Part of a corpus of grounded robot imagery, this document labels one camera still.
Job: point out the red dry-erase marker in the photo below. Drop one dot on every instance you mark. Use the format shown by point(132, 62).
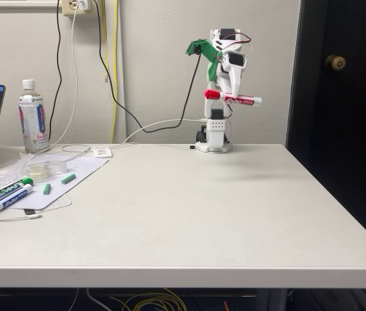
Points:
point(213, 94)

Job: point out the green dry-erase marker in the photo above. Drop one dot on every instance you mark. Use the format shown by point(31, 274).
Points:
point(7, 190)

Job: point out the brass door knob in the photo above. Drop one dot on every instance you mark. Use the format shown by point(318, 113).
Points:
point(335, 63)

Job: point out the dark door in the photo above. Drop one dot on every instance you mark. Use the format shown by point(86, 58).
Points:
point(348, 145)

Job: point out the white adapter box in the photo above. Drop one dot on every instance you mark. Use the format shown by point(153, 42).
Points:
point(101, 151)

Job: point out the white charger plug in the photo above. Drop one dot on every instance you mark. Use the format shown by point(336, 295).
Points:
point(83, 4)

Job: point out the white paper sheet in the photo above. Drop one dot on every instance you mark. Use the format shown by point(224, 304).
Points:
point(82, 171)

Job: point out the small green cylinder piece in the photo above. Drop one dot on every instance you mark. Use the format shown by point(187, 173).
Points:
point(46, 188)
point(68, 178)

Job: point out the plastic drink bottle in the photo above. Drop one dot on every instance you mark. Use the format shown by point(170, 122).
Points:
point(33, 123)

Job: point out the white mesh mat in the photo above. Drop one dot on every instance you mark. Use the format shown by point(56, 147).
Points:
point(61, 203)

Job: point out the grey table leg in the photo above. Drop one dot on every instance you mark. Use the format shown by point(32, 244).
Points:
point(271, 299)

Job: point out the small orange item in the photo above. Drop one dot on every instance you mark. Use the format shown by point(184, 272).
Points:
point(225, 306)

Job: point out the small black flat item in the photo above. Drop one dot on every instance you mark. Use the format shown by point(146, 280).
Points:
point(28, 211)

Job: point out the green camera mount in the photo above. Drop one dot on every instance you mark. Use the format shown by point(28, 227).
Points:
point(207, 48)

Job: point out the beige wall outlet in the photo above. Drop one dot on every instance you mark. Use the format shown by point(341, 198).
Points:
point(67, 8)

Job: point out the white wall trim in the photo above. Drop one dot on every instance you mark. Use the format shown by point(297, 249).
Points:
point(14, 3)

